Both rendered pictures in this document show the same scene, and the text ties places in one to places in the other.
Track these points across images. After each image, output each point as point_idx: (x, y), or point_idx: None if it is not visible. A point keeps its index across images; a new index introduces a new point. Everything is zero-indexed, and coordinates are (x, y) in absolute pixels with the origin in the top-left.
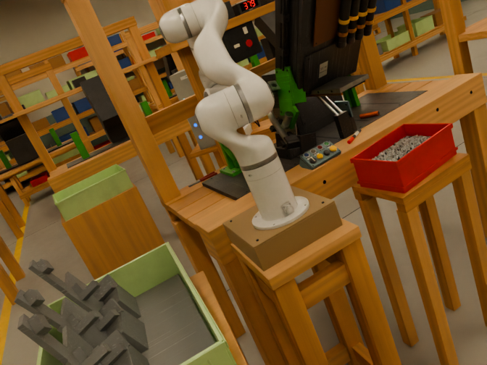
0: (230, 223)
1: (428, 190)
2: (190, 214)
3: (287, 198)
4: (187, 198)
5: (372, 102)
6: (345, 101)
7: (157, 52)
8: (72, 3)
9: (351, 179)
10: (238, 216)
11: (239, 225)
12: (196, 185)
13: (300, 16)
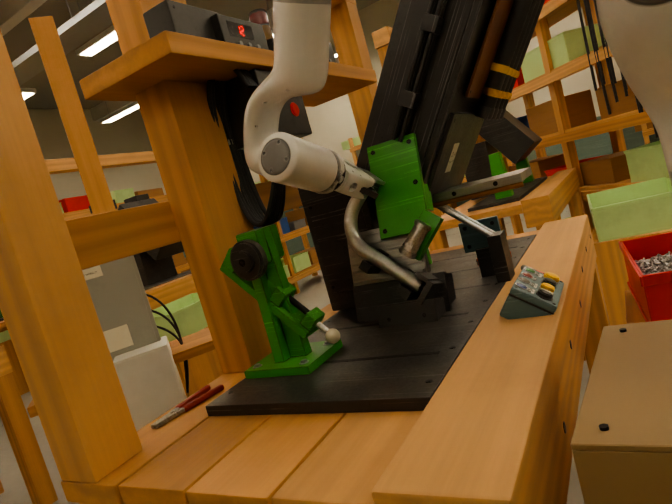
0: (621, 432)
1: None
2: (267, 480)
3: None
4: (182, 450)
5: (453, 257)
6: (488, 217)
7: (93, 79)
8: None
9: (581, 345)
10: (594, 411)
11: None
12: (180, 421)
13: (473, 18)
